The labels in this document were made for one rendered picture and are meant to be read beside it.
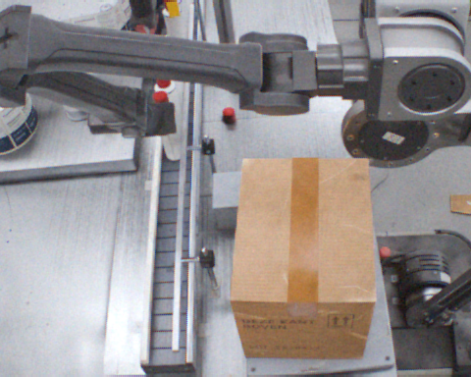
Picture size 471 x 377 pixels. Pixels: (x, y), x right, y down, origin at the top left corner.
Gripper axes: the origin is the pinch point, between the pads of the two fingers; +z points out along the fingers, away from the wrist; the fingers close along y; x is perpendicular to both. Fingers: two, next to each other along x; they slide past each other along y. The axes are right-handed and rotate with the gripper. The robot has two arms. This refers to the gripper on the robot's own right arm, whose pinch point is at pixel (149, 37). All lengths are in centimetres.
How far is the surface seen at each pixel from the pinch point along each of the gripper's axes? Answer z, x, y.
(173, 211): 14, 7, 48
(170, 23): -0.2, 5.3, -5.6
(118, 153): 13.7, -8.7, 28.7
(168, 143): 7.1, 6.0, 33.0
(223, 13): -5.7, 20.7, 0.1
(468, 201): 100, 109, -8
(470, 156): 101, 116, -32
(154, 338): 14, 4, 80
